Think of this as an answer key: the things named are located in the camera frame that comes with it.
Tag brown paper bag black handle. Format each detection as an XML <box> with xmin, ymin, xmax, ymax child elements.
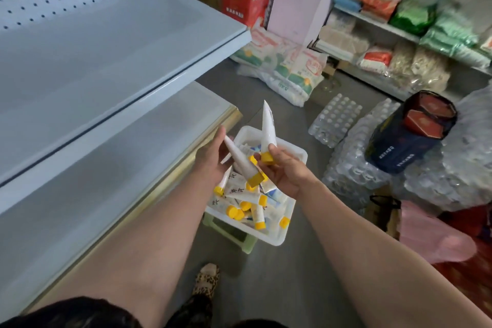
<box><xmin>365</xmin><ymin>194</ymin><xmax>403</xmax><ymax>241</ymax></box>

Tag person's right forearm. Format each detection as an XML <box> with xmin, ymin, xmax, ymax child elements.
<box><xmin>297</xmin><ymin>181</ymin><xmax>492</xmax><ymax>328</ymax></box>

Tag white squeeze tube yellow cap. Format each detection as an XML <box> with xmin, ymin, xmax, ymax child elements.
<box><xmin>260</xmin><ymin>100</ymin><xmax>278</xmax><ymax>165</ymax></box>
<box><xmin>223</xmin><ymin>135</ymin><xmax>267</xmax><ymax>188</ymax></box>

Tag light green packets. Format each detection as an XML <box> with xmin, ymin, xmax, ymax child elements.
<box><xmin>418</xmin><ymin>9</ymin><xmax>492</xmax><ymax>69</ymax></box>

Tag white rice sacks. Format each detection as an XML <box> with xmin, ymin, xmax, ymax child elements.
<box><xmin>230</xmin><ymin>27</ymin><xmax>328</xmax><ymax>108</ymax></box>

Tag white plastic basket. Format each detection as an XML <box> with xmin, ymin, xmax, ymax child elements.
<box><xmin>205</xmin><ymin>126</ymin><xmax>309</xmax><ymax>247</ymax></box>

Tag clear bag of dried noodles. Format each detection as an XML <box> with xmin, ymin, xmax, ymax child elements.
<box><xmin>387</xmin><ymin>41</ymin><xmax>416</xmax><ymax>87</ymax></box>
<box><xmin>408</xmin><ymin>46</ymin><xmax>453</xmax><ymax>95</ymax></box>

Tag person's right hand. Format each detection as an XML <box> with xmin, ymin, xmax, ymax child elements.
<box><xmin>254</xmin><ymin>143</ymin><xmax>320</xmax><ymax>201</ymax></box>

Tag red gift box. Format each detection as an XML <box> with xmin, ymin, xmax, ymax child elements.
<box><xmin>402</xmin><ymin>94</ymin><xmax>454</xmax><ymax>139</ymax></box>

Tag orange snack packets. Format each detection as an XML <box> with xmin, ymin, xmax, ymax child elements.
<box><xmin>357</xmin><ymin>0</ymin><xmax>403</xmax><ymax>22</ymax></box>

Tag pink plastic bag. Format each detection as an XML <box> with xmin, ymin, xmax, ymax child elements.
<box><xmin>397</xmin><ymin>200</ymin><xmax>478</xmax><ymax>265</ymax></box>

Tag dark blue gift bag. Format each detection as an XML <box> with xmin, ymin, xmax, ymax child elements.
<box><xmin>364</xmin><ymin>90</ymin><xmax>459</xmax><ymax>175</ymax></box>

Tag stack of wrapped water bottles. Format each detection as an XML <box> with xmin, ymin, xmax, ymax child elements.
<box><xmin>322</xmin><ymin>98</ymin><xmax>403</xmax><ymax>211</ymax></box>

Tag dark green packets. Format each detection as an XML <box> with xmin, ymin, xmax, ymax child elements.
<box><xmin>388</xmin><ymin>0</ymin><xmax>437</xmax><ymax>37</ymax></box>

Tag small shrink-wrapped water bottle pack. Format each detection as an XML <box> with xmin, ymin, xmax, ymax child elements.
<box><xmin>307</xmin><ymin>93</ymin><xmax>363</xmax><ymax>149</ymax></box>

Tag white clear packets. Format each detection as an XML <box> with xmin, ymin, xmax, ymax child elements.
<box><xmin>316</xmin><ymin>11</ymin><xmax>371</xmax><ymax>62</ymax></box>

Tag red and white packet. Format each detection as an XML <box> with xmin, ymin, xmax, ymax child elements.
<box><xmin>357</xmin><ymin>46</ymin><xmax>394</xmax><ymax>75</ymax></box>

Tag leopard print shoe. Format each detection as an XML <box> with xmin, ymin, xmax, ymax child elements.
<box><xmin>191</xmin><ymin>263</ymin><xmax>221</xmax><ymax>300</ymax></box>

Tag red patterned packages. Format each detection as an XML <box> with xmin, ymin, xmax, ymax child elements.
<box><xmin>432</xmin><ymin>204</ymin><xmax>492</xmax><ymax>319</ymax></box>

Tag white metal shelf unit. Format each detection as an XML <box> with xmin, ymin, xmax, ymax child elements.
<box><xmin>0</xmin><ymin>0</ymin><xmax>253</xmax><ymax>322</ymax></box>

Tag light green plastic stool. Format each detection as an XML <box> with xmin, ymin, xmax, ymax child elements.
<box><xmin>202</xmin><ymin>212</ymin><xmax>258</xmax><ymax>255</ymax></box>

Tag person's left hand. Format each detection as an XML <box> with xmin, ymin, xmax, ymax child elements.
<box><xmin>192</xmin><ymin>126</ymin><xmax>234</xmax><ymax>186</ymax></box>

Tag blue packet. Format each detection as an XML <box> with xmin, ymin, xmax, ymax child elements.
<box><xmin>332</xmin><ymin>0</ymin><xmax>363</xmax><ymax>14</ymax></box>

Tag pile of white yellow-capped tubes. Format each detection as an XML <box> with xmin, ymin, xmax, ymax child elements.
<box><xmin>212</xmin><ymin>139</ymin><xmax>291</xmax><ymax>231</ymax></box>

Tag person's left forearm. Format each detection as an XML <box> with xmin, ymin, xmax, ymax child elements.
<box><xmin>36</xmin><ymin>169</ymin><xmax>225</xmax><ymax>328</ymax></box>

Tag big heap of wrapped bottles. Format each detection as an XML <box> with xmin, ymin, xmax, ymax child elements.
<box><xmin>402</xmin><ymin>80</ymin><xmax>492</xmax><ymax>212</ymax></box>

